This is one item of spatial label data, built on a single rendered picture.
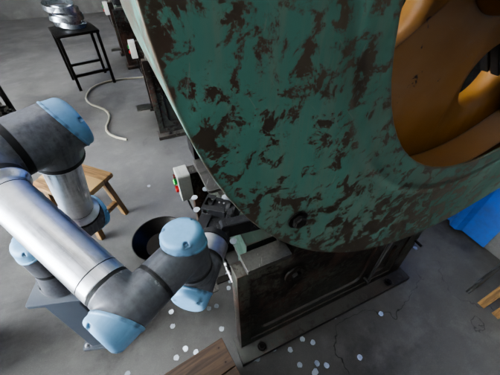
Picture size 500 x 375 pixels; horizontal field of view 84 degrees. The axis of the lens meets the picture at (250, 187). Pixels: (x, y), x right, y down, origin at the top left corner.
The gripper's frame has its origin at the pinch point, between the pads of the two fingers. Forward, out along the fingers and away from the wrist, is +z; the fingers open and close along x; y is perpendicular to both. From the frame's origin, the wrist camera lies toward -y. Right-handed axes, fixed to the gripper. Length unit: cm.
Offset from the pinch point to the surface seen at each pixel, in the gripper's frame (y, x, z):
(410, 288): -78, 78, 30
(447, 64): -31, -40, -15
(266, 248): -9.0, 14.8, -8.7
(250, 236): -3.5, 14.4, -5.9
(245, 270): -4.3, 17.2, -15.5
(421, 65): -27, -41, -18
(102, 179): 88, 45, 35
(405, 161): -26, -34, -28
